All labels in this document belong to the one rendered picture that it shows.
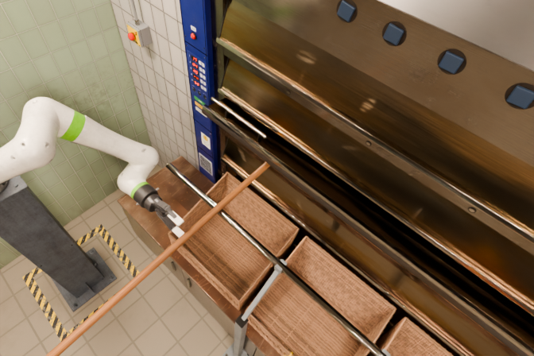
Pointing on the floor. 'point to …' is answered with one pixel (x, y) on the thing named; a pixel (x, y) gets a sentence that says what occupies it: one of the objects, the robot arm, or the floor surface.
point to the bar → (272, 282)
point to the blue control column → (195, 7)
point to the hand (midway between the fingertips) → (181, 230)
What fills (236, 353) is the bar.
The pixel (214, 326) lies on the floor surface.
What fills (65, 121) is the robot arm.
